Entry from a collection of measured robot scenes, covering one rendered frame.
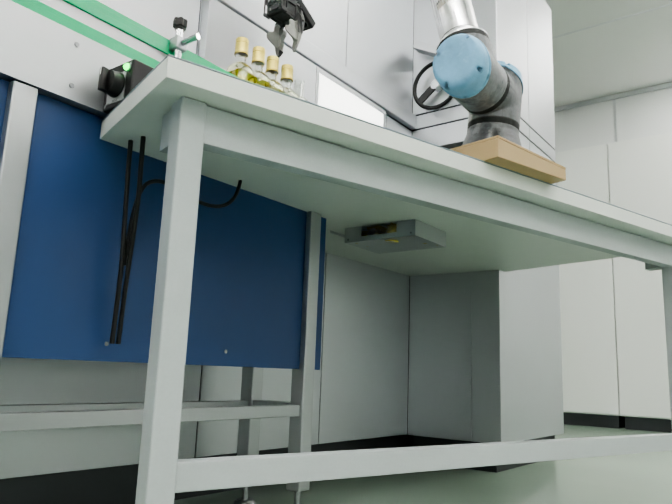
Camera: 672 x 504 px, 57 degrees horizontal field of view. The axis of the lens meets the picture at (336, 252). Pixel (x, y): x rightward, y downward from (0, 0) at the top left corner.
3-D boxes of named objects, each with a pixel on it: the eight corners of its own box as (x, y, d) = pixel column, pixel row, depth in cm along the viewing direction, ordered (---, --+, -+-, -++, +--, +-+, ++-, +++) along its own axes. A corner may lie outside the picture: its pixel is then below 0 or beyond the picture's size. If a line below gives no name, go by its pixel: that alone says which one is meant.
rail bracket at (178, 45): (178, 87, 125) (184, 26, 128) (203, 78, 121) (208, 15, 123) (162, 79, 122) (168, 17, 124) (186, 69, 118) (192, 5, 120)
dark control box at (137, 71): (140, 129, 115) (144, 87, 116) (168, 120, 110) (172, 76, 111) (100, 114, 108) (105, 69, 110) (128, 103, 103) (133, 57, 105)
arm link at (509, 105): (528, 132, 143) (532, 78, 146) (506, 109, 133) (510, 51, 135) (479, 139, 151) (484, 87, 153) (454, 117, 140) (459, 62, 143)
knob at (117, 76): (108, 100, 108) (90, 93, 105) (111, 76, 108) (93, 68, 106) (123, 94, 105) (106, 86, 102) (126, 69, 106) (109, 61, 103)
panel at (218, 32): (377, 197, 236) (379, 112, 242) (384, 196, 234) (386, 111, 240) (192, 115, 165) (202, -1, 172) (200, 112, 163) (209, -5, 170)
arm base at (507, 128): (539, 170, 138) (542, 128, 140) (492, 150, 130) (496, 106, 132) (487, 182, 151) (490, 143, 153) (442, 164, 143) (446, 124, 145)
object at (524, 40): (481, 193, 315) (480, 31, 332) (556, 182, 293) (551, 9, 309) (411, 151, 260) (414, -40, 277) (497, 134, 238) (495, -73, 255)
